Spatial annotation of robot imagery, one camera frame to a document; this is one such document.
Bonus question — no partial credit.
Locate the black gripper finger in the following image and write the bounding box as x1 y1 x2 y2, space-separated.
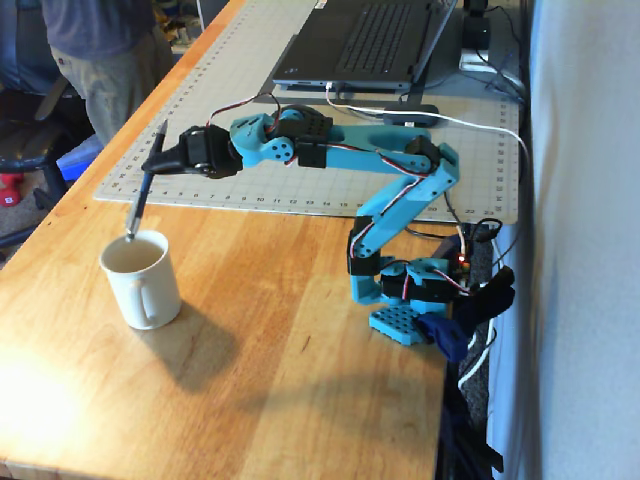
141 162 200 176
141 144 182 167

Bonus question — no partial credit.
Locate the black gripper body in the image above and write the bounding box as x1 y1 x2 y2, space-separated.
176 124 244 180

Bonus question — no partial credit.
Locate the blue and black pen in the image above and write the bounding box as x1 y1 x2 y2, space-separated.
124 118 170 245

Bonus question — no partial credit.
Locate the white ceramic mug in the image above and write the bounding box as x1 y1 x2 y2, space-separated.
98 229 182 331

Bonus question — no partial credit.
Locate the blue plastic bin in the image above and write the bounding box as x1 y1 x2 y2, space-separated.
55 132 106 184

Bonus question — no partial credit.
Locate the grey gridded cutting mat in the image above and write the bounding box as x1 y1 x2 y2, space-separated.
93 0 521 226

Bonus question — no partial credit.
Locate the person in blue shirt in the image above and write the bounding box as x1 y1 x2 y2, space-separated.
42 0 175 147

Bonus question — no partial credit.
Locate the black office chair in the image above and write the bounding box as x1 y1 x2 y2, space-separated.
0 0 96 251

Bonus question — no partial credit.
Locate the red dumbbell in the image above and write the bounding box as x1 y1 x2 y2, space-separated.
0 172 26 209

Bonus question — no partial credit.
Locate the dark grey laptop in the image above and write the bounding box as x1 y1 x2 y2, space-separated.
272 0 459 92

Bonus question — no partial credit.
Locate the black usb hub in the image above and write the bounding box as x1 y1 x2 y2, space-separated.
382 103 441 129

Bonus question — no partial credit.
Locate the black device on silver base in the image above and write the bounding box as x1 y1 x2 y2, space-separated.
457 0 502 72

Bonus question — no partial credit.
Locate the blue table clamp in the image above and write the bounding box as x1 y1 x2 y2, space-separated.
417 313 470 363

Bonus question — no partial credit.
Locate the white usb cable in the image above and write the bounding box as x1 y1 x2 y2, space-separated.
325 81 532 201

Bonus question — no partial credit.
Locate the white cable below table edge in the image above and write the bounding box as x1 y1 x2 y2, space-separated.
457 319 497 397

